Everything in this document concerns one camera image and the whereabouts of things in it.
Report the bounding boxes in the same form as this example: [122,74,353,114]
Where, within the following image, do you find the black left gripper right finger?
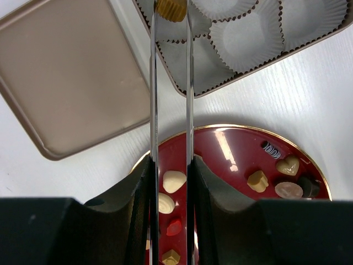
[192,157,352,264]

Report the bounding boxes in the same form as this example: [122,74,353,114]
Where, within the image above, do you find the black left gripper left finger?
[1,157,151,264]

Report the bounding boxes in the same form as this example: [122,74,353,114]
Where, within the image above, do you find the metal tongs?
[149,1,195,264]

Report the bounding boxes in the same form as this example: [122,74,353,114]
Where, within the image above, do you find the tan fluted round chocolate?
[156,0,188,23]

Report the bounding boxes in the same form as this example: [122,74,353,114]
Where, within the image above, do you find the tan flower chocolate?
[247,171,269,193]

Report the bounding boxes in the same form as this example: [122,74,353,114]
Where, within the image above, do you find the white swirl oval chocolate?
[158,193,175,214]

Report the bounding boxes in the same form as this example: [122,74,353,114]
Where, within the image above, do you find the tan leaf square chocolate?
[162,249,180,265]

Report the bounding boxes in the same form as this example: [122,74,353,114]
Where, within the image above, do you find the brown round disc chocolate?
[275,182,303,199]

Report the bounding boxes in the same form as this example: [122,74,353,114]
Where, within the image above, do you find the white shell chocolate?
[163,171,186,194]

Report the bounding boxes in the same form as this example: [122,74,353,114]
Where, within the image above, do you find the cream heart chocolate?
[276,155,300,176]

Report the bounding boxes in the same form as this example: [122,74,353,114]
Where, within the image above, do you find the dark white-striped chocolate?
[261,141,281,160]

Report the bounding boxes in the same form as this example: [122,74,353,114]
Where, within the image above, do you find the dark glossy square chocolate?
[297,174,320,198]

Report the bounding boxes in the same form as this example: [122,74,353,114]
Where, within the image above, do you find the red lips candy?
[166,218,182,236]

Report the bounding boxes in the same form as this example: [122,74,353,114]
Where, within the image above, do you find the red round plate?
[128,124,333,265]

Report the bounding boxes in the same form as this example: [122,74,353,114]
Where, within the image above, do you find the white paper cup liner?
[192,0,258,20]
[210,11,284,73]
[281,0,348,52]
[158,36,236,97]

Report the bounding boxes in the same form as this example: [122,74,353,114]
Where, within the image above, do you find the gold tin lid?
[1,1,149,161]

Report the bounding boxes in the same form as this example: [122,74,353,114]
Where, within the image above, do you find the gold tin box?
[132,0,353,99]

